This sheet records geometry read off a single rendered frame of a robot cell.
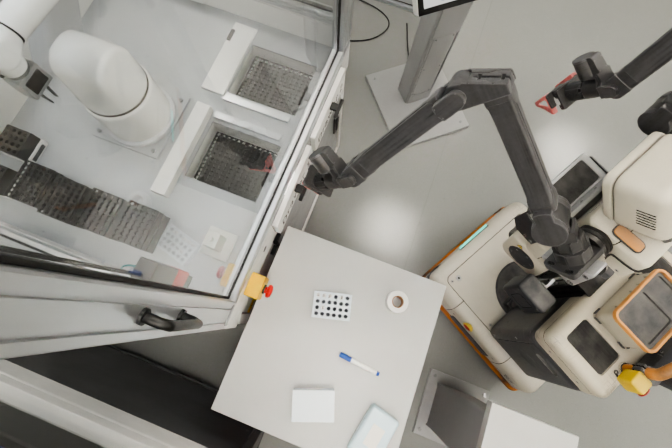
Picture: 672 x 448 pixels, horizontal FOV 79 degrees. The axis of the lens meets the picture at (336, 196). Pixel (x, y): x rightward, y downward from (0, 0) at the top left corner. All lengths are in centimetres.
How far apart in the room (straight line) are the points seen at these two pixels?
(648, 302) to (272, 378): 118
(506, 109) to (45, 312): 80
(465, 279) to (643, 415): 114
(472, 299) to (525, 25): 182
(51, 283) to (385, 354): 111
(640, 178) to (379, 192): 145
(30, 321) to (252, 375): 102
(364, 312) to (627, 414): 161
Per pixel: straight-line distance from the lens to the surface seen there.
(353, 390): 142
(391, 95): 249
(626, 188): 109
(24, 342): 49
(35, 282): 46
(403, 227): 225
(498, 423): 154
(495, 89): 87
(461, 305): 198
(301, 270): 141
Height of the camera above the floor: 216
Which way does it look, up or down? 74 degrees down
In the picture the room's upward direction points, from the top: 5 degrees clockwise
